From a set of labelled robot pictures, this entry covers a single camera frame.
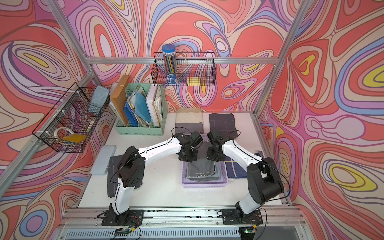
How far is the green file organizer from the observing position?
95 centimetres

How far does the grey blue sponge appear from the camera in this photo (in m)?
0.80

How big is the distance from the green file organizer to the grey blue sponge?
0.14 metres
